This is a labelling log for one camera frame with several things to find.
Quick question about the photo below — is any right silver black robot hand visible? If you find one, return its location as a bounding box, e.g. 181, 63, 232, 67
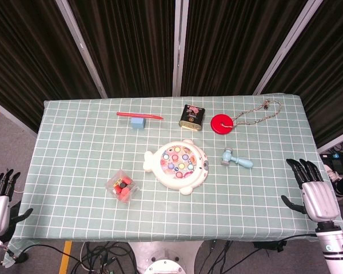
281, 158, 340, 224

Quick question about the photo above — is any light blue toy hammer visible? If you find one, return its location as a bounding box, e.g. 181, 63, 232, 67
220, 147, 254, 169

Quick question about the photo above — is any grey white robot base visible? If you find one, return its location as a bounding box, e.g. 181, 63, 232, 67
128, 241, 204, 274

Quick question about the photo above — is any white fish-shaped toy board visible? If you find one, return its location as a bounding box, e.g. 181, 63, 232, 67
143, 139, 209, 196

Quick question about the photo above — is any black device with blue label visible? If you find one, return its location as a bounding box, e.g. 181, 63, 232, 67
320, 152, 343, 175

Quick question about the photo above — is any black box under table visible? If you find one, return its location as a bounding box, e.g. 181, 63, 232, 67
253, 241, 288, 253

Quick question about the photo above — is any green checked tablecloth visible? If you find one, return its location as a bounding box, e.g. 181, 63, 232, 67
4, 92, 343, 265

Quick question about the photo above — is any red disc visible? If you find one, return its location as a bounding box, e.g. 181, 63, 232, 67
210, 113, 235, 134

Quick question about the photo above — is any clear box of red blocks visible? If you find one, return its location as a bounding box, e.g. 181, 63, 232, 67
105, 169, 140, 204

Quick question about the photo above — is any dark brown curtain panel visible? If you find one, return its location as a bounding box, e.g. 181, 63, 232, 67
262, 0, 343, 148
180, 0, 309, 96
0, 0, 101, 134
67, 0, 177, 98

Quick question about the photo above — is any black gold tin can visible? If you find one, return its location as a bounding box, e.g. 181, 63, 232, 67
178, 104, 206, 132

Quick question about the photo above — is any small blue cube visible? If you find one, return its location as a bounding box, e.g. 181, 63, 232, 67
130, 116, 146, 130

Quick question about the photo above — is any red pen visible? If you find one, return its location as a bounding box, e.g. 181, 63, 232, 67
116, 111, 164, 120

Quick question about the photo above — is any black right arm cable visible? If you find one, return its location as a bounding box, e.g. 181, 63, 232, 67
274, 232, 317, 244

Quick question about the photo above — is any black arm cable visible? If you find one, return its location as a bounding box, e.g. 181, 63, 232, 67
4, 242, 29, 268
274, 232, 317, 244

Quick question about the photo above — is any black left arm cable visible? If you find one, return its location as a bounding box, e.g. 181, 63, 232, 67
4, 242, 29, 268

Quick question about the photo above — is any aluminium screen bottom rail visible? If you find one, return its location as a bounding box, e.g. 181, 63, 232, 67
317, 133, 343, 154
0, 95, 38, 138

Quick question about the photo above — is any braided rope loop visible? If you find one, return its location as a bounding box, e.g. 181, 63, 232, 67
221, 99, 282, 128

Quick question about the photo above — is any black floor cable bundle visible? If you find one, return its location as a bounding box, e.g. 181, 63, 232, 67
198, 240, 238, 274
25, 241, 138, 274

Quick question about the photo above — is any aluminium screen post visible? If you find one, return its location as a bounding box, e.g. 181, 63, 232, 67
253, 0, 324, 95
55, 0, 108, 99
171, 0, 189, 97

